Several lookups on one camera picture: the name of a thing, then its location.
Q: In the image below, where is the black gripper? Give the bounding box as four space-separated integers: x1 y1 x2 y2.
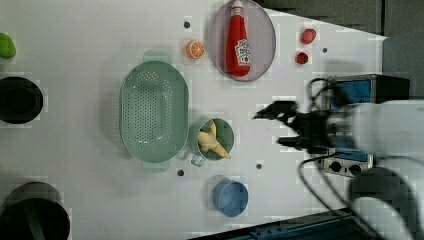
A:
254 100 331 154

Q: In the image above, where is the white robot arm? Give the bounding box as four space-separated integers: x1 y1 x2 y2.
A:
254 100 423 240

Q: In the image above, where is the green mug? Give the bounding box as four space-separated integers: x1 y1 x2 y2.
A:
189 118 235 167

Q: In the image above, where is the green toy fruit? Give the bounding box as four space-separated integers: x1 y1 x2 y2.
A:
0 33 16 59

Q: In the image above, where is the silver toaster oven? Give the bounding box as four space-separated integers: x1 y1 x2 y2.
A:
321 74 410 178

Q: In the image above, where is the red strawberry toy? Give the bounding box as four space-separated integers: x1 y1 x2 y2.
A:
301 29 317 44

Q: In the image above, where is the small red berry toy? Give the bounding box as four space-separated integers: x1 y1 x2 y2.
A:
296 52 309 65

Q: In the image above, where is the black pot with green stripe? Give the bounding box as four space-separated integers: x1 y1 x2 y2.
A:
1 182 71 240

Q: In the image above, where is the grey round plate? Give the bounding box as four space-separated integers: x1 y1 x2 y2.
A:
208 0 276 82

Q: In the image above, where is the orange slice toy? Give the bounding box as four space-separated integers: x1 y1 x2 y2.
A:
185 40 206 59

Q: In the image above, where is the blue cup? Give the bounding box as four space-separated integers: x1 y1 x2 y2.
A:
212 179 249 217

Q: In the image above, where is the black round bowl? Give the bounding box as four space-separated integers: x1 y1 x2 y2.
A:
0 76 44 124

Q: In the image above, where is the green oval colander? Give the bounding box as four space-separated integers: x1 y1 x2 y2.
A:
119 50 189 173

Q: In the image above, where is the red plush ketchup bottle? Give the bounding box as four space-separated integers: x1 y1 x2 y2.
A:
226 0 251 77

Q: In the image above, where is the blue metal frame rail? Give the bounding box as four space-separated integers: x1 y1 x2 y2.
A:
189 208 377 240

